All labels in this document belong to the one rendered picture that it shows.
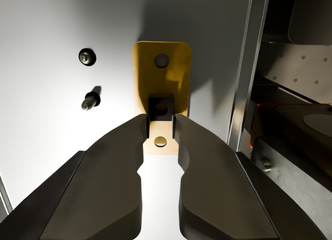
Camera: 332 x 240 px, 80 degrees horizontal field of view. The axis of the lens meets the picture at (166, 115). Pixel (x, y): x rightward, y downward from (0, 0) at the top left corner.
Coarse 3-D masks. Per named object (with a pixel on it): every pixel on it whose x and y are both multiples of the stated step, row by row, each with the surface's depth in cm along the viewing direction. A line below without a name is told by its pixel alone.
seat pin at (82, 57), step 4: (84, 52) 13; (88, 52) 13; (92, 52) 14; (80, 56) 13; (84, 56) 13; (88, 56) 13; (92, 56) 13; (84, 60) 13; (88, 60) 13; (92, 60) 14
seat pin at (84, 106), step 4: (92, 92) 15; (88, 96) 14; (92, 96) 14; (96, 96) 15; (84, 100) 13; (88, 100) 13; (92, 100) 14; (96, 100) 14; (84, 104) 13; (88, 104) 13; (92, 104) 14; (84, 108) 13; (88, 108) 13
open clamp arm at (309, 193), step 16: (256, 144) 18; (272, 144) 17; (288, 144) 17; (256, 160) 18; (272, 160) 16; (288, 160) 15; (304, 160) 15; (272, 176) 16; (288, 176) 15; (304, 176) 13; (320, 176) 13; (288, 192) 15; (304, 192) 14; (320, 192) 12; (304, 208) 14; (320, 208) 13; (320, 224) 13
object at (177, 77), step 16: (144, 48) 13; (160, 48) 13; (176, 48) 13; (144, 64) 13; (176, 64) 13; (144, 80) 13; (160, 80) 13; (176, 80) 13; (144, 96) 14; (160, 96) 13; (176, 96) 14; (144, 112) 14; (160, 112) 14; (176, 112) 14; (160, 128) 15; (144, 144) 15; (176, 144) 15
